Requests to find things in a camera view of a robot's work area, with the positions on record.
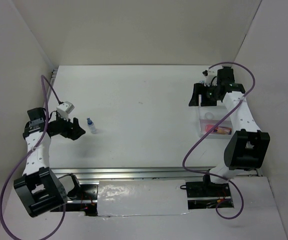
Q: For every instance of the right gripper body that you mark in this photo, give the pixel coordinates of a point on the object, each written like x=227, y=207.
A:
x=210, y=91

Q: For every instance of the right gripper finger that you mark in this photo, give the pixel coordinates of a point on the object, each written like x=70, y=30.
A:
x=194, y=102
x=205, y=101

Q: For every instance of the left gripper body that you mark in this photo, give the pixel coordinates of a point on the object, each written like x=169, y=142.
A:
x=59, y=126

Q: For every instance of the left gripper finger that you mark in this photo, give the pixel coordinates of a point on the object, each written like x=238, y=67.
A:
x=76, y=127
x=74, y=134

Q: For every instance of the clear tape roll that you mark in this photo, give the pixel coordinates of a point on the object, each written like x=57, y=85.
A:
x=209, y=116

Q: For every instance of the pink capped tube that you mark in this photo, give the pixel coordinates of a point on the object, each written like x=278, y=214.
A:
x=219, y=130

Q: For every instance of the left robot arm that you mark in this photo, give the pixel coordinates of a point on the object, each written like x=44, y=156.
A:
x=39, y=189

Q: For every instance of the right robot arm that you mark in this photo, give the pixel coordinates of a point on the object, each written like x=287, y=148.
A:
x=248, y=144

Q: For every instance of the small blue-capped bottle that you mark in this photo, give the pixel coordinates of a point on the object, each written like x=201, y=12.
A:
x=91, y=126

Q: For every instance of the white compartment tray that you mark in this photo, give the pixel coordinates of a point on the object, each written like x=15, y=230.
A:
x=219, y=112

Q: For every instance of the white foil sheet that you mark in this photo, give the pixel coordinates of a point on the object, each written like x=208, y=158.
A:
x=141, y=198

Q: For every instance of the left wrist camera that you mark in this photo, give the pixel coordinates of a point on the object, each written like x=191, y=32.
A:
x=64, y=109

